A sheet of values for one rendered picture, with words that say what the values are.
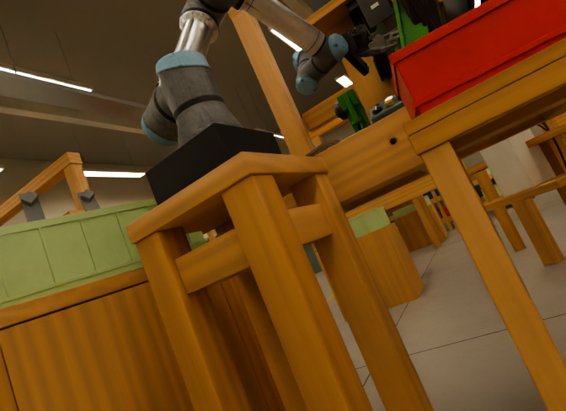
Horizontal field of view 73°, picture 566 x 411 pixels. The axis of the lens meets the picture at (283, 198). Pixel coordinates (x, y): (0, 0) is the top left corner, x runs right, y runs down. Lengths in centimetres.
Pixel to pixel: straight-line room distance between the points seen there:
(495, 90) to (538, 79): 6
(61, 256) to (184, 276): 34
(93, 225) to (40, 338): 27
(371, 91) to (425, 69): 97
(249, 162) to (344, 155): 47
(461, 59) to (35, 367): 94
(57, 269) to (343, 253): 62
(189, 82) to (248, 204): 35
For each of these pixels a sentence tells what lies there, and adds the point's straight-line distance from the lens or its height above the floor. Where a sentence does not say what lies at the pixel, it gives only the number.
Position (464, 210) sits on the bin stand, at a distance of 70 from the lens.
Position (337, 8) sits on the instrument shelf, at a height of 150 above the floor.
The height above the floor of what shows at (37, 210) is 109.
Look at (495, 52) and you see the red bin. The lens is 75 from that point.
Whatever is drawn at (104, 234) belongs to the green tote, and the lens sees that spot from 103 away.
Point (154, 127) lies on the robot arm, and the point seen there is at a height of 108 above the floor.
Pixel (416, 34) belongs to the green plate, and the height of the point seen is 113.
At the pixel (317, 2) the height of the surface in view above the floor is 159.
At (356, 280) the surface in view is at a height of 57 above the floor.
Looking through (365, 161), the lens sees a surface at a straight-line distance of 103.
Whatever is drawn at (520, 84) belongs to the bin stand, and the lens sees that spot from 71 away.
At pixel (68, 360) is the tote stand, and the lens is 93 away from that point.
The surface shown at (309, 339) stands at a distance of 62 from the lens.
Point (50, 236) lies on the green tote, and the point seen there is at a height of 92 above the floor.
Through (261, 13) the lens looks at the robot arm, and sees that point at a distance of 124.
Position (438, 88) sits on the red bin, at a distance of 72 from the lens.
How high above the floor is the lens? 66
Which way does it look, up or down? 9 degrees up
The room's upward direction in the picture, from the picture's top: 23 degrees counter-clockwise
